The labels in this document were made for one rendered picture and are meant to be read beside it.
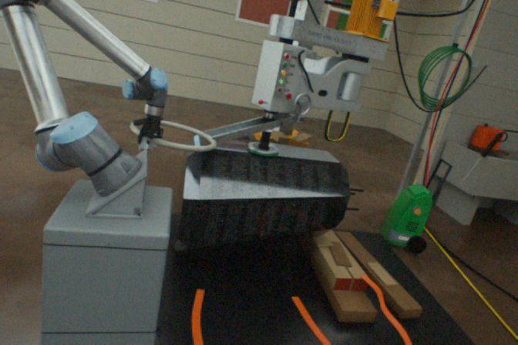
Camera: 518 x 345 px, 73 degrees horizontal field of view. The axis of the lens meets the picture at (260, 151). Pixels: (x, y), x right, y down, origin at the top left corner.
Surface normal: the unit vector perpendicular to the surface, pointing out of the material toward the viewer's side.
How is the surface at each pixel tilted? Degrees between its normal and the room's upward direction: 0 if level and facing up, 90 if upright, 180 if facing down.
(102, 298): 90
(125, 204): 90
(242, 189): 45
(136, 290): 90
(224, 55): 90
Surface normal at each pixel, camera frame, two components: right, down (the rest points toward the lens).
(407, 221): -0.09, 0.28
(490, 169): 0.20, 0.33
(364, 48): 0.54, 0.35
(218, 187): 0.32, -0.43
